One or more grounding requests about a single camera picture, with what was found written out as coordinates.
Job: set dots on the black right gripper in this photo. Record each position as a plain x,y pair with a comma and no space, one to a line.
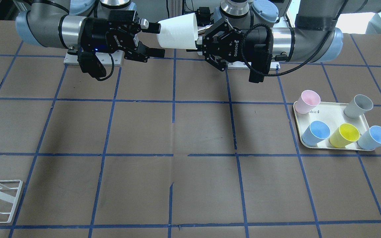
100,32

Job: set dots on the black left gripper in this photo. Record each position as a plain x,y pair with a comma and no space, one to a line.
240,40

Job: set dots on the cream white plastic cup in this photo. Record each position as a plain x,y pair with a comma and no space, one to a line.
179,32

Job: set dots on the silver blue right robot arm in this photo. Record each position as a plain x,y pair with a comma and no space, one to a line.
56,23

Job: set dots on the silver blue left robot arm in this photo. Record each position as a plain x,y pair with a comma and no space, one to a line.
315,37

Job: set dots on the pink plastic cup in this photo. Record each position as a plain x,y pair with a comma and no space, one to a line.
307,101

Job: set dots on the light blue cup near pink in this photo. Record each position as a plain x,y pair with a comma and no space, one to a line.
316,132

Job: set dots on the grey plastic cup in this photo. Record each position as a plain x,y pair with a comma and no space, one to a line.
359,105

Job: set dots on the yellow plastic cup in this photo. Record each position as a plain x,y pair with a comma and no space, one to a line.
344,135

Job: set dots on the light blue cup near grey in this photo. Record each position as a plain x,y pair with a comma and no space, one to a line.
371,139

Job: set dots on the beige plastic tray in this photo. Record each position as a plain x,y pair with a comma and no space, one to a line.
332,114

